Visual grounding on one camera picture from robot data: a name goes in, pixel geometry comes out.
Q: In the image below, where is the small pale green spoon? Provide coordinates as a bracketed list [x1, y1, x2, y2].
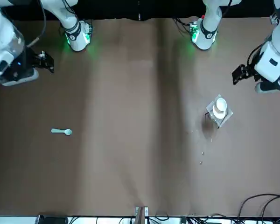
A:
[50, 127, 73, 136]

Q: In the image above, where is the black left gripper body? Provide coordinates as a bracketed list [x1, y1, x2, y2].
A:
[246, 62, 280, 91]

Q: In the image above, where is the small white crucible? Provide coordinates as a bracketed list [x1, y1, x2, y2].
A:
[215, 98, 227, 112]

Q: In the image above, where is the black desk device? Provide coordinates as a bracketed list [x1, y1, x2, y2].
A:
[36, 214, 70, 224]

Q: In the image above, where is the grey oval wrist mount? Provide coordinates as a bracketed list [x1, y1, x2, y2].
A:
[255, 79, 280, 94]
[0, 69, 40, 86]

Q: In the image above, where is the white round ceramic disc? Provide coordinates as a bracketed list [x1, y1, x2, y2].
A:
[211, 106, 226, 119]

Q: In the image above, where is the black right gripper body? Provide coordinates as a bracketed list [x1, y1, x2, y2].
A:
[4, 47, 38, 82]

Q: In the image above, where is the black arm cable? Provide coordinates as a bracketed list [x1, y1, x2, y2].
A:
[247, 43, 264, 68]
[27, 0, 47, 49]

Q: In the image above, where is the aluminium camera post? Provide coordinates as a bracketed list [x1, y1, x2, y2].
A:
[133, 205, 149, 224]

